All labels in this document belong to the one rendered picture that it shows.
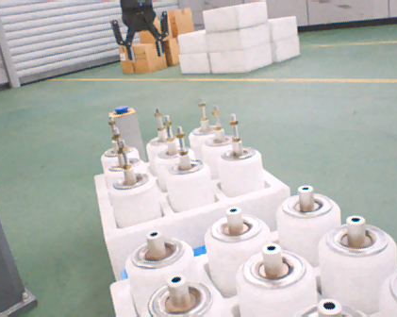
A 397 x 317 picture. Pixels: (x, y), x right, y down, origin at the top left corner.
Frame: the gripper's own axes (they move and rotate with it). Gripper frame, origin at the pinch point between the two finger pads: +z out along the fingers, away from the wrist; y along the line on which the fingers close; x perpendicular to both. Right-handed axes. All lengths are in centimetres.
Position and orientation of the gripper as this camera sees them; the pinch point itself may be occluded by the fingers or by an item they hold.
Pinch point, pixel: (146, 54)
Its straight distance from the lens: 107.8
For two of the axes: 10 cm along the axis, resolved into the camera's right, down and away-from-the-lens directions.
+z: 1.6, 9.3, 3.3
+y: 9.1, -2.7, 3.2
